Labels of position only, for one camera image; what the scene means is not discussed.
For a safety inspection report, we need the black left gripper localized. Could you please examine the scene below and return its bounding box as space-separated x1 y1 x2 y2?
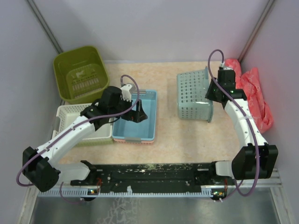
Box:
109 95 148 123

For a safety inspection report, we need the blue shallow plastic tray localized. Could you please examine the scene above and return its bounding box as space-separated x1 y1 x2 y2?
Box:
112 90 157 145

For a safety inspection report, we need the large teal perforated basket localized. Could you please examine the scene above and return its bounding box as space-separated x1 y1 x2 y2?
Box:
177 68 214 122

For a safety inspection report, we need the pink shallow plastic tray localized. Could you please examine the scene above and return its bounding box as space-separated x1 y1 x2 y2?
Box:
114 139 154 145

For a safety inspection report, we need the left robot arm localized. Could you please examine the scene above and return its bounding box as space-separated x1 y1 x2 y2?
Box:
18 84 147 192

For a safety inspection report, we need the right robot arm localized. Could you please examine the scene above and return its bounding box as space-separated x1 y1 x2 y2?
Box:
206 68 278 185

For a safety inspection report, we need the pink patterned plastic bag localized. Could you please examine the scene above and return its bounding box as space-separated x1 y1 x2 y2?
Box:
225 59 274 133

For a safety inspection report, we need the light green shallow tray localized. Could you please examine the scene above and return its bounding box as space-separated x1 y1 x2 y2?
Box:
55 116 115 147

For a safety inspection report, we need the olive green plastic basket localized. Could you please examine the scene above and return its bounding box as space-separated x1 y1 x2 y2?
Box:
53 46 110 105

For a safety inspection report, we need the white perforated tray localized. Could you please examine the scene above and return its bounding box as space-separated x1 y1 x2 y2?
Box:
52 103 113 146

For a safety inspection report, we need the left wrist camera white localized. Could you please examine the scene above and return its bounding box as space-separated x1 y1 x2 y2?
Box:
121 84 136 102

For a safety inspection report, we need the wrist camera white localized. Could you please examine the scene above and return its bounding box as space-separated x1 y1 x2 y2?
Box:
219 62 233 70
121 84 136 102

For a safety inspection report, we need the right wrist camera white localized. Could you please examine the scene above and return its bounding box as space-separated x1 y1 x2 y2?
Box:
219 62 233 70

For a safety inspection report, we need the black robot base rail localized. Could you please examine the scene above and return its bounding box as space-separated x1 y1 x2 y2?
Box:
71 161 234 194

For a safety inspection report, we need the right corner metal post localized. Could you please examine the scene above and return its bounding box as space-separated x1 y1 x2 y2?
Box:
238 0 277 63

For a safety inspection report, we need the corner metal post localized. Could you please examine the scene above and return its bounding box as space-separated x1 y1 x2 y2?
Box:
238 0 277 63
25 0 63 54

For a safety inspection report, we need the white slotted cable duct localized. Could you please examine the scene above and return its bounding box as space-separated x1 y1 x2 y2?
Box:
38 188 214 198

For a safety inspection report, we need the aluminium frame rail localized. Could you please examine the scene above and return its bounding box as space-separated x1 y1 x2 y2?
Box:
240 168 282 188

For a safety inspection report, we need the left corner metal post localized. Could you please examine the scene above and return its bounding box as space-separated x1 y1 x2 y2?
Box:
25 0 63 54

